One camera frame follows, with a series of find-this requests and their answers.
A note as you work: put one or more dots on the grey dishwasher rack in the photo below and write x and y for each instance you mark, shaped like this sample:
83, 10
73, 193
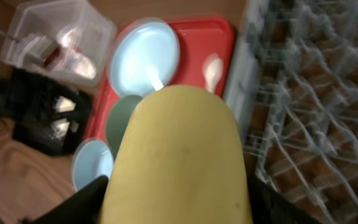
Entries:
293, 87

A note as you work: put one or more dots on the light blue bowl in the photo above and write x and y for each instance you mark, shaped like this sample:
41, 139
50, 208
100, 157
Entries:
91, 159

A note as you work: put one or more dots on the black waste tray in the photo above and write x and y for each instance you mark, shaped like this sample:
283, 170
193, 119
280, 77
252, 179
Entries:
63, 135

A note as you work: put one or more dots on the white napkin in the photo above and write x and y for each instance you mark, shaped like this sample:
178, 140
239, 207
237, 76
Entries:
71, 58

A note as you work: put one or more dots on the yellow cup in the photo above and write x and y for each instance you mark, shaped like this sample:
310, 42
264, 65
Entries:
180, 161

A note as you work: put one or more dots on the white plastic spoon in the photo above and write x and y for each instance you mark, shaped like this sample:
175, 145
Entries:
212, 71

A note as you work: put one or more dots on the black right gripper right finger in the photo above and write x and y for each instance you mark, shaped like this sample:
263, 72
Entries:
269, 207

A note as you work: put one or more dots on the clear plastic bin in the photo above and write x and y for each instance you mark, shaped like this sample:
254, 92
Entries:
33, 44

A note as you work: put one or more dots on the green bowl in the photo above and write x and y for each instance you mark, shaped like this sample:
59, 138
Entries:
118, 120

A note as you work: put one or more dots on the light blue plate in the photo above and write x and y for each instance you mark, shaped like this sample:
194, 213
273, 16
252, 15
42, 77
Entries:
145, 58

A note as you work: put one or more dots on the red serving tray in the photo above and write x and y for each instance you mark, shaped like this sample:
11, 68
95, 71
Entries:
198, 38

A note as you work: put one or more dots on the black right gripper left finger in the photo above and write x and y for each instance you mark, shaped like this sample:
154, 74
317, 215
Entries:
82, 207

